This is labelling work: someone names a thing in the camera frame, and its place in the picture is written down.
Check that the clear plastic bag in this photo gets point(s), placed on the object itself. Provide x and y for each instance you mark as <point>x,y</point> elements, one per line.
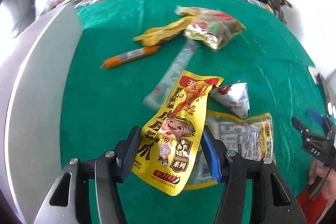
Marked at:
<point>44,6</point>

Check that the clear long jelly stick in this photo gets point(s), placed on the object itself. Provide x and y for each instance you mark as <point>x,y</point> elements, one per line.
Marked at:
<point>159,95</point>

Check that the chestnut bag red label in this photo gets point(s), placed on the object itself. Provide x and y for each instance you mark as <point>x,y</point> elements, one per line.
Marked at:
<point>214,30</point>

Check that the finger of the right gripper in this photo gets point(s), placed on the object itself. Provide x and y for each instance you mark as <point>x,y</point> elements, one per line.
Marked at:
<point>307,129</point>
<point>320,119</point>

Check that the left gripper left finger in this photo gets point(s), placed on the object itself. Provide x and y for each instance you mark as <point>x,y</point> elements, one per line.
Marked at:
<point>68,199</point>

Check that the orange sausage stick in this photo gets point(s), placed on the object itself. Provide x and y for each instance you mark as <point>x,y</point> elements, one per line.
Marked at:
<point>129,56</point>

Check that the peanut bag yellow border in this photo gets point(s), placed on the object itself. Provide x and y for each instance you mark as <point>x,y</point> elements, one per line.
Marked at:
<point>251,138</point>

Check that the yellow cartoon snack bag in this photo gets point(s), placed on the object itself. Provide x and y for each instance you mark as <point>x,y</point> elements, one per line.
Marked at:
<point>170,140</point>

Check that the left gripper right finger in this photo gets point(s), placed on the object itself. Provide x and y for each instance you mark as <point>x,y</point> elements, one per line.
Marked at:
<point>272,199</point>

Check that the white triangular snack pack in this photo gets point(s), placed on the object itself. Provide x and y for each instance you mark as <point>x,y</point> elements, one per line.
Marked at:
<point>233,97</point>

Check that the pale long snack packet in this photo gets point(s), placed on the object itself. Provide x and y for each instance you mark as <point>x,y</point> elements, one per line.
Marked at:
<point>192,11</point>

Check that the green table cloth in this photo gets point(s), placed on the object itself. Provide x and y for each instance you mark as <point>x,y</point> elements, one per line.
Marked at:
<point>101,106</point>

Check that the white cardboard box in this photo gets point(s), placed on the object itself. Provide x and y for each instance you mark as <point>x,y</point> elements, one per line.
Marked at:
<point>33,77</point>

